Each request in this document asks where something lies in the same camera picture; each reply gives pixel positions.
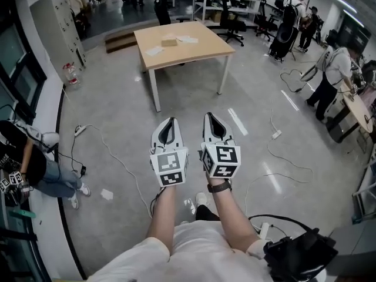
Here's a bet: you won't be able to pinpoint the white metal shelf rack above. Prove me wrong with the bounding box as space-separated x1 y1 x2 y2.
193 0 271 29

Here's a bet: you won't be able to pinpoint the brown wooden steps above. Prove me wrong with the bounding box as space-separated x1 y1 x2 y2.
104 27 139 54

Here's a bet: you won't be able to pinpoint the wooden table with white legs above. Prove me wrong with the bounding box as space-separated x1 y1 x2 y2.
133 21 237 113

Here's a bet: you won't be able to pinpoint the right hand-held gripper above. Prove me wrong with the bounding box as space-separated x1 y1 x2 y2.
200 112 242 179

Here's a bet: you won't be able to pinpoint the black floor cable loop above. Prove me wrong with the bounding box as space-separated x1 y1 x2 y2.
279 68 308 94

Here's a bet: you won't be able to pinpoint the black wristwatch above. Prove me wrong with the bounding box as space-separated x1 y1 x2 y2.
207 182 233 193

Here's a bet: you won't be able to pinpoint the large clear water bottle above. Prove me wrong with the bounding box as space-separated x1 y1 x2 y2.
62 62 83 90

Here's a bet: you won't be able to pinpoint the person's left forearm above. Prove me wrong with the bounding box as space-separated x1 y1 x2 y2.
146 183 177 248

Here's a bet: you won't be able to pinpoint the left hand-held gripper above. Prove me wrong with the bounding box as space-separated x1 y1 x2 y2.
149 116 189 187

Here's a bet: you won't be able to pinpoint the person's right forearm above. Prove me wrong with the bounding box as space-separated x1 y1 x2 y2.
207 177 262 254

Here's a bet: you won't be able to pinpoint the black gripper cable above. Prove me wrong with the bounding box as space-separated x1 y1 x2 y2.
150 186 166 216

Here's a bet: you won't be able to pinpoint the person's white shirt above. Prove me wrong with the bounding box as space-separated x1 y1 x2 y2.
85 220 327 282

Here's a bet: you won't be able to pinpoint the hanging coats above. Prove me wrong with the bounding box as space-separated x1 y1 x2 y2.
65 0 89 38

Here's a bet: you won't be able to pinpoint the round wooden table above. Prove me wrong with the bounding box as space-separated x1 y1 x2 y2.
325 90 376 144

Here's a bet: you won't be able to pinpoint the black shoulder bag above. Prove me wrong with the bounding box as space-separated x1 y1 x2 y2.
248 214 339 282

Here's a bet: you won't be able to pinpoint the white grey dome device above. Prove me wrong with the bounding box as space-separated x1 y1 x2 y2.
299 62 318 82

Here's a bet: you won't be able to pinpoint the grey locker cabinet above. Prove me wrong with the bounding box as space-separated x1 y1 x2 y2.
29 0 86 83

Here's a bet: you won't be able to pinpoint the black framed window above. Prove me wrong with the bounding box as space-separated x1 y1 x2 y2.
0 22 48 123

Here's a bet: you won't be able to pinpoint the white floor cable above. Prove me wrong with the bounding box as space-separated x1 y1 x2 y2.
86 124 154 219

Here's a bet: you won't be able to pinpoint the person's black trousers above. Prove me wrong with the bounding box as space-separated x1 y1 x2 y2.
195 204 221 221

